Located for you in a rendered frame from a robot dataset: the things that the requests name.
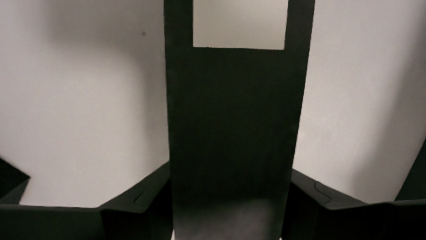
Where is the black rectangular panel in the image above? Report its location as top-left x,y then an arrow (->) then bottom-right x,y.
394,139 -> 426,201

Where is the black rectangular bar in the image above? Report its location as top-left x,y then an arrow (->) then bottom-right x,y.
163,0 -> 316,240

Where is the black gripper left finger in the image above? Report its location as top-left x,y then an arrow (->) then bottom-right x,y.
0,161 -> 174,240

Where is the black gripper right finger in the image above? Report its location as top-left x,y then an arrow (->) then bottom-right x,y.
280,168 -> 426,240

